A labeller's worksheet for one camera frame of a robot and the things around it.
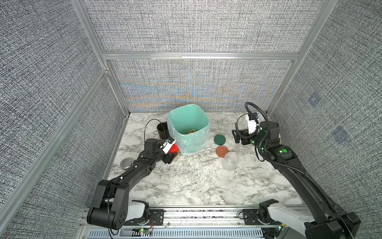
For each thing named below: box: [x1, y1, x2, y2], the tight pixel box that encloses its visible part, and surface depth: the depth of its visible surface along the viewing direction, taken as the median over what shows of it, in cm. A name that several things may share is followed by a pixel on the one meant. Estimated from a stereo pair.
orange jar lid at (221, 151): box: [215, 145, 229, 158], surface depth 99 cm
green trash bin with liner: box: [166, 104, 211, 155], surface depth 88 cm
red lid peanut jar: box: [168, 142, 180, 158], surface depth 86 cm
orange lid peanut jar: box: [240, 136, 251, 146], surface depth 68 cm
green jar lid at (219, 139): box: [213, 133, 227, 146], surface depth 105 cm
